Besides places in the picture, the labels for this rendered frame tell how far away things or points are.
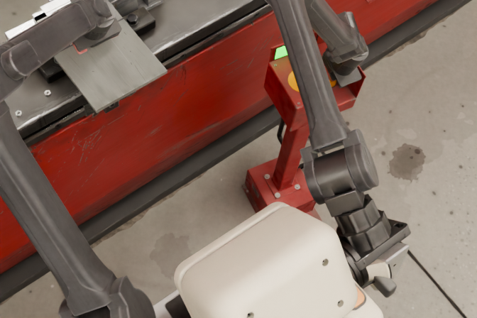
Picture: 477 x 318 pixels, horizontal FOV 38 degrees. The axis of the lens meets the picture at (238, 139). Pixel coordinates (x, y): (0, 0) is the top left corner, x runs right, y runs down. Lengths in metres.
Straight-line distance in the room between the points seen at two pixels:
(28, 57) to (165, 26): 0.80
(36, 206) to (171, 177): 1.54
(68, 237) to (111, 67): 0.64
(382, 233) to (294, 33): 0.36
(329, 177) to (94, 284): 0.40
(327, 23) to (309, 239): 0.63
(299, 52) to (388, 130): 1.58
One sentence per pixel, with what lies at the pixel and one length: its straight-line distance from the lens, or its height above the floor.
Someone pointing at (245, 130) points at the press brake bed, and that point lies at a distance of 2.54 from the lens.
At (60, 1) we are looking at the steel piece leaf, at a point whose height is 1.00.
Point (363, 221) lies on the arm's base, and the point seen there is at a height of 1.24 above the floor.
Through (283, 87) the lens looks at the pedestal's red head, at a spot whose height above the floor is 0.77.
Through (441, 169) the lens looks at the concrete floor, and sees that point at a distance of 2.69.
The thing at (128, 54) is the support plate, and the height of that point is 1.00.
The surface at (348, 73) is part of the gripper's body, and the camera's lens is 1.76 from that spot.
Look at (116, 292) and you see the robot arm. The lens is 0.97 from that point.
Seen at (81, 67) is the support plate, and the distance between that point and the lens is 1.52.
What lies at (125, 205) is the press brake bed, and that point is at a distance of 2.40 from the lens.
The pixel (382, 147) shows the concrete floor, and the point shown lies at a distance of 2.66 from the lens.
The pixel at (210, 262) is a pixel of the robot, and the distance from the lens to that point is 0.95.
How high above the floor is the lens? 2.23
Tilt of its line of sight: 60 degrees down
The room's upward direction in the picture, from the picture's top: 9 degrees clockwise
